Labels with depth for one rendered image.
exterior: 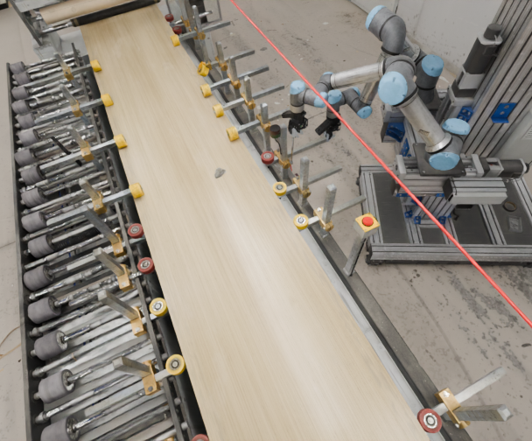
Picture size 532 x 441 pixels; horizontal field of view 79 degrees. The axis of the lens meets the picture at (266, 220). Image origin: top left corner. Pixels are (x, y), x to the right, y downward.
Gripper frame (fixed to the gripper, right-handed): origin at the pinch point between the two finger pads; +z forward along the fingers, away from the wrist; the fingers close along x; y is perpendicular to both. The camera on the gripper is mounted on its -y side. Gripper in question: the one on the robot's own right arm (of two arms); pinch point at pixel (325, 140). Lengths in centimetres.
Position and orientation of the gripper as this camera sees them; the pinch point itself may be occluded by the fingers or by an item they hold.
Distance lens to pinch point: 219.7
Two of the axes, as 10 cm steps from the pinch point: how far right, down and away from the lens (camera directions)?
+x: -4.3, -7.5, 5.0
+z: 0.7, 5.2, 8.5
